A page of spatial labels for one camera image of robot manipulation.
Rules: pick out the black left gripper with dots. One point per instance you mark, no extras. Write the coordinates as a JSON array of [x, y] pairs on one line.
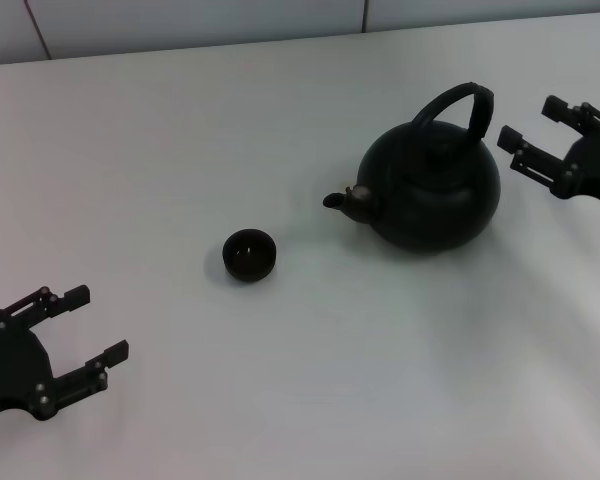
[[10, 370]]

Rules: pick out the black round teapot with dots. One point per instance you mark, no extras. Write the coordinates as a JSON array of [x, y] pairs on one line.
[[430, 200]]

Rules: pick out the dark brown teacup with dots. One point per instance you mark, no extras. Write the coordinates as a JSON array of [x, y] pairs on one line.
[[250, 265]]

